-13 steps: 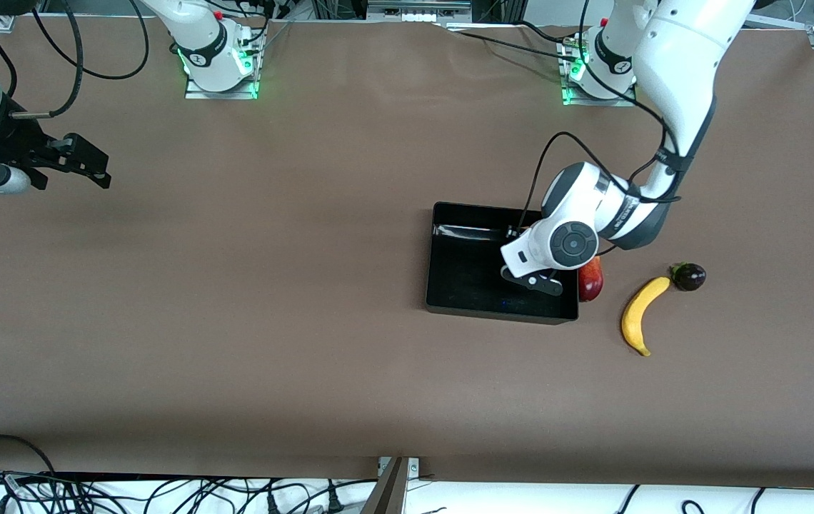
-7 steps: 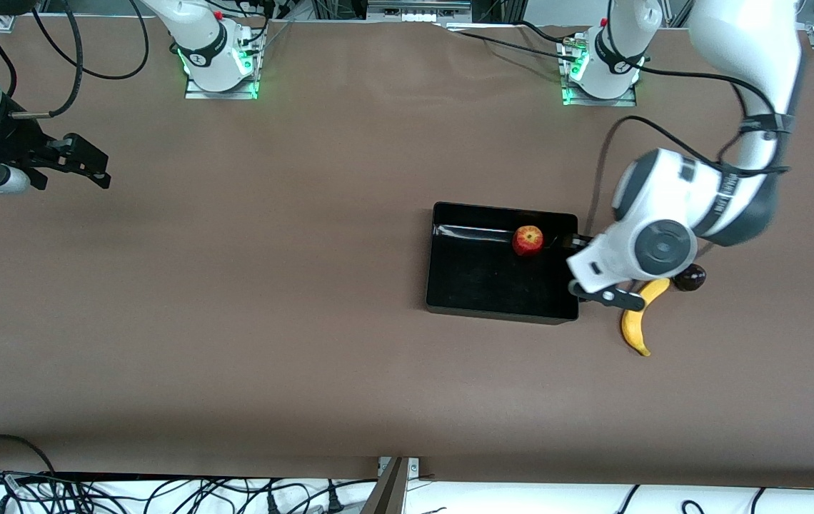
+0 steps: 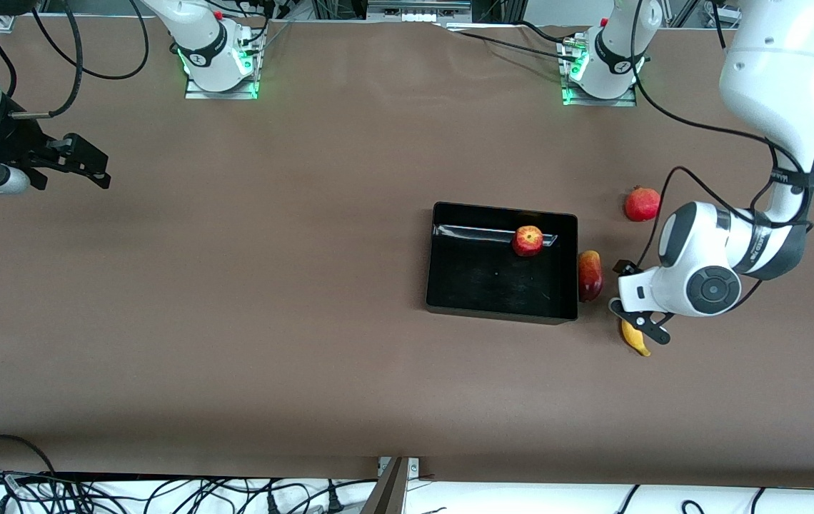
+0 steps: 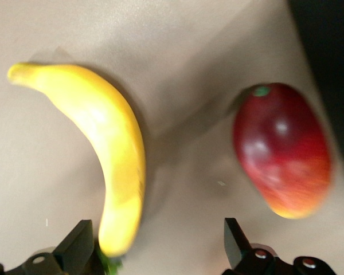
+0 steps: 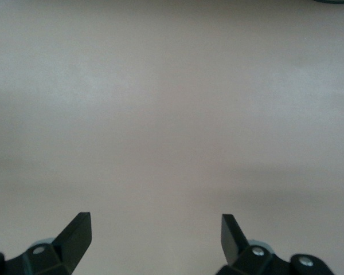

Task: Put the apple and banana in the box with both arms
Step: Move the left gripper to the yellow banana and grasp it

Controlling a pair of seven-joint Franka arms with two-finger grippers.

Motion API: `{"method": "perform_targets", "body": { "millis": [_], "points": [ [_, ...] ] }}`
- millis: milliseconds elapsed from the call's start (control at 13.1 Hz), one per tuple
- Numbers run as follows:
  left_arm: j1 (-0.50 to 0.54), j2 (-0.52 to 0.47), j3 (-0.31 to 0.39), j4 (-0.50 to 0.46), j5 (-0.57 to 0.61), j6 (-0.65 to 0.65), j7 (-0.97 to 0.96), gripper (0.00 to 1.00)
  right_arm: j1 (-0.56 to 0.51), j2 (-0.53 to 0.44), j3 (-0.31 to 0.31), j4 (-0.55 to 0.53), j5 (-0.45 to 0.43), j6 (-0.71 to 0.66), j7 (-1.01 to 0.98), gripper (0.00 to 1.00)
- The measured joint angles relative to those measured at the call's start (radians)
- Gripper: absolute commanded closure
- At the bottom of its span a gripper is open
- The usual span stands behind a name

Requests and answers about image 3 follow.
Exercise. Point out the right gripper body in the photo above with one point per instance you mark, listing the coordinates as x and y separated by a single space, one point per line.
10 145

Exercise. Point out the yellow banana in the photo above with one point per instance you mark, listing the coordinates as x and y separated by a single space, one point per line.
637 343

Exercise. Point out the red apple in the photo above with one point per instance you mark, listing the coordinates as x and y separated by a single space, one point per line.
528 241

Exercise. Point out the black plastic box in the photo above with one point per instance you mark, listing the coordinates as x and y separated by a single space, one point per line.
493 285

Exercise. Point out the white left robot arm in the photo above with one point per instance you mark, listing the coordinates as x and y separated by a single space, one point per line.
771 71

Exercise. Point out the red yellow mango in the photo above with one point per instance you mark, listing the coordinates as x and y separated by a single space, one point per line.
590 275

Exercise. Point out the red pomegranate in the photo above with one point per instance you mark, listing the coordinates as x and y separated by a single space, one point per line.
642 204

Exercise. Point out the brown table cover sheet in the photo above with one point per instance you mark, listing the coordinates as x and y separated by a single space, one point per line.
235 357

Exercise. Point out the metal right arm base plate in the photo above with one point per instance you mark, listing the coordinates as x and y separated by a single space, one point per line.
196 93

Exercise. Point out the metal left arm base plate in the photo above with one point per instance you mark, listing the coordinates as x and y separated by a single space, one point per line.
625 101

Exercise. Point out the grey metal mounting bracket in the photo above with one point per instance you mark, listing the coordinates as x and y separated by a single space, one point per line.
396 475

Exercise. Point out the silver aluminium frame rail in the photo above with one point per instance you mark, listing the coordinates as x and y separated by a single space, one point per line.
418 8

